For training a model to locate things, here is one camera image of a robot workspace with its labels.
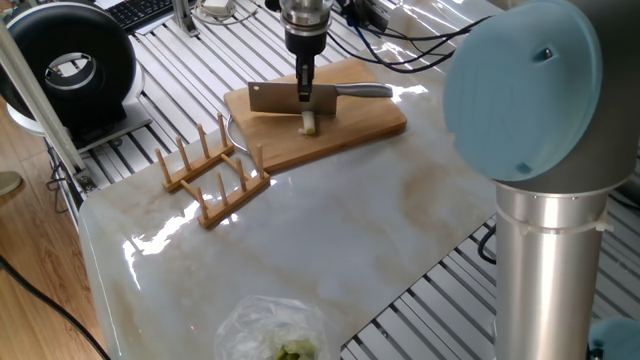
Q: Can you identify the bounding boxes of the marble pattern table sheet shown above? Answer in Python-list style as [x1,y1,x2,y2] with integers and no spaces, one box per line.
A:
[78,0,501,360]

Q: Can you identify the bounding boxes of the black computer keyboard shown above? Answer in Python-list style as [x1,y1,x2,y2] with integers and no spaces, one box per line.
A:
[104,0,176,31]

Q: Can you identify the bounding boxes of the black floor cable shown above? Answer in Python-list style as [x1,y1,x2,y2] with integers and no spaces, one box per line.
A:
[0,254,111,360]

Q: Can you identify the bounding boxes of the wooden peg rack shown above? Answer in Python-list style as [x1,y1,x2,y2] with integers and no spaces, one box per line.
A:
[153,112,271,230]

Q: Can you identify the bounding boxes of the round metal wire ring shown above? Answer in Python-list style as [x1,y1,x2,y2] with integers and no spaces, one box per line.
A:
[225,113,251,154]

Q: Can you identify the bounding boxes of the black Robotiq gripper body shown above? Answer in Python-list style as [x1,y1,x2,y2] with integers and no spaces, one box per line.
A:
[284,30,329,64]

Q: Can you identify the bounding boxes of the black round blower fan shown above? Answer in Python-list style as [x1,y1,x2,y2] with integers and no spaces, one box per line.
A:
[0,2,154,154]

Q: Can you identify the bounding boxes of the steel cleaver knife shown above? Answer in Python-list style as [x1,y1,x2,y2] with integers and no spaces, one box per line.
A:
[248,81,394,117]

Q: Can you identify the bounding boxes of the beige round pad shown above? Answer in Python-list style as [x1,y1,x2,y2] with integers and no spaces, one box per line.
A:
[0,170,24,197]

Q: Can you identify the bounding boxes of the wooden cutting board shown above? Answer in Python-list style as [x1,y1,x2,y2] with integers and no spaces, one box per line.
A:
[223,56,408,175]

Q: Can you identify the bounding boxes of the white scallion stalk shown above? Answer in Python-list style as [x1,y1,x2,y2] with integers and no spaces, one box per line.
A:
[298,109,317,136]

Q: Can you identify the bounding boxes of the green vegetable scraps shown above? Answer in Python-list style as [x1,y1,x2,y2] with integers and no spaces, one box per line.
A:
[272,339,317,360]

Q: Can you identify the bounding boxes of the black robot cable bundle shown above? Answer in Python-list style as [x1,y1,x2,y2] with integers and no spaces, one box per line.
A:
[324,14,494,75]

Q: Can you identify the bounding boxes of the clear plastic bag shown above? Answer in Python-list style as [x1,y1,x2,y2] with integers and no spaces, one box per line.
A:
[213,294,331,360]

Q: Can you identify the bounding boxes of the white power adapter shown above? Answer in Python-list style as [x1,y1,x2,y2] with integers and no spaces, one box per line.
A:
[202,0,236,16]

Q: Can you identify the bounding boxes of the short aluminium post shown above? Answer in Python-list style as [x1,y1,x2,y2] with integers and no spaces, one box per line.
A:
[171,0,200,37]

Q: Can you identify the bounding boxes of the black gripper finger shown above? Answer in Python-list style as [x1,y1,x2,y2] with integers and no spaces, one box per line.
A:
[295,54,317,104]

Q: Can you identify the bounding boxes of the aluminium frame beam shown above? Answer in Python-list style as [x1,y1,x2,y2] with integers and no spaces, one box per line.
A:
[0,19,99,194]

